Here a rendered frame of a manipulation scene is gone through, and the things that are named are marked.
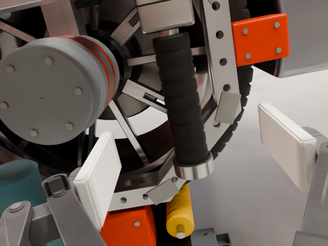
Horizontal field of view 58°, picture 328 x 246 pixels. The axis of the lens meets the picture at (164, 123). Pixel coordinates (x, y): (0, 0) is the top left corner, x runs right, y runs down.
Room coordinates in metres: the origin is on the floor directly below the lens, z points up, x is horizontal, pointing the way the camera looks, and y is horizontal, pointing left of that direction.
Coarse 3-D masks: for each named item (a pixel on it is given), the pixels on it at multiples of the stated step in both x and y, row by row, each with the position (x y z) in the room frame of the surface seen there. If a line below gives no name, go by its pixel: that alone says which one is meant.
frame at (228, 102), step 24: (216, 0) 0.49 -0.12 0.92; (216, 24) 0.49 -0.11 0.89; (216, 48) 0.49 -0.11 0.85; (216, 72) 0.49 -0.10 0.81; (216, 96) 0.50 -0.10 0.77; (240, 96) 0.49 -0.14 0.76; (216, 120) 0.49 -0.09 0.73; (168, 168) 0.51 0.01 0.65; (120, 192) 0.51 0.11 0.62; (144, 192) 0.51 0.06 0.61; (168, 192) 0.50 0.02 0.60
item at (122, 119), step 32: (192, 0) 0.58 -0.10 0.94; (0, 32) 0.73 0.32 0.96; (96, 32) 0.62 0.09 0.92; (128, 32) 0.61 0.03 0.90; (128, 64) 0.61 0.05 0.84; (160, 96) 0.61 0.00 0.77; (0, 128) 0.62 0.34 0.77; (128, 128) 0.61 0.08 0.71; (160, 128) 0.79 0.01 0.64; (32, 160) 0.61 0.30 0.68; (64, 160) 0.65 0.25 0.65; (128, 160) 0.66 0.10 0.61; (160, 160) 0.59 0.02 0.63
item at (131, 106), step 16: (112, 0) 0.76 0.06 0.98; (128, 0) 0.76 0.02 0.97; (112, 16) 0.76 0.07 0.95; (112, 48) 0.72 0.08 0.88; (128, 48) 0.72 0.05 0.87; (144, 48) 0.76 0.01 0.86; (144, 64) 0.76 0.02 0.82; (144, 80) 0.76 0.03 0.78; (128, 96) 0.76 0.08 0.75; (128, 112) 0.77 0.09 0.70
